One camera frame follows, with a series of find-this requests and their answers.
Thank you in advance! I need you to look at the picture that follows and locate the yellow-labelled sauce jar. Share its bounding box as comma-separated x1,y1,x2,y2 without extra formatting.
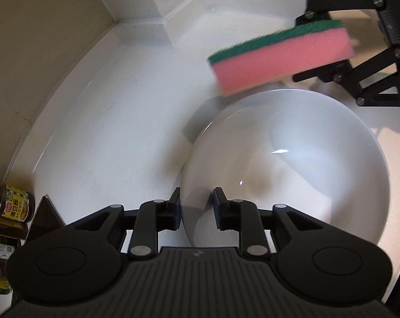
0,179,36,223

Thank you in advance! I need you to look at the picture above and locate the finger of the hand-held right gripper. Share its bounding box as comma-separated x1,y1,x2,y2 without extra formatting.
292,46,400,107
295,0,386,27

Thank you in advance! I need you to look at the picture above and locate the white bowl with grey pattern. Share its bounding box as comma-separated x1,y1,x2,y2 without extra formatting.
179,89,393,250

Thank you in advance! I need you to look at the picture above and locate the pink sponge with green scourer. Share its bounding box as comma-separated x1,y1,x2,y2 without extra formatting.
208,19,356,98

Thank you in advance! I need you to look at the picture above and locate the black glass gas stove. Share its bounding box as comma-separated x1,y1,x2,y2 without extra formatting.
24,195,64,246

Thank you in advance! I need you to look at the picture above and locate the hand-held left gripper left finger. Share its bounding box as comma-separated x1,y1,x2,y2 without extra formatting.
68,187,181,261

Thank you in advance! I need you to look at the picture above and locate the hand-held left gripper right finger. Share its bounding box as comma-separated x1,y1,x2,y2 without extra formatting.
213,187,323,261

